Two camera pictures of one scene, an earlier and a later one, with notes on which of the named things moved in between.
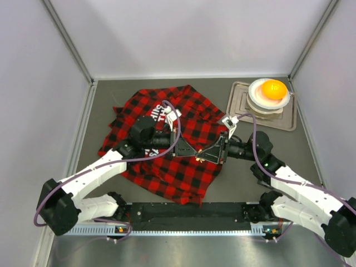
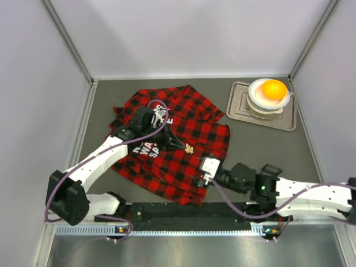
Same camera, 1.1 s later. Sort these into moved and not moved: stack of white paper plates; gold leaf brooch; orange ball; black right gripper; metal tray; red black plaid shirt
Moved: gold leaf brooch; black right gripper
Not moved: stack of white paper plates; red black plaid shirt; orange ball; metal tray
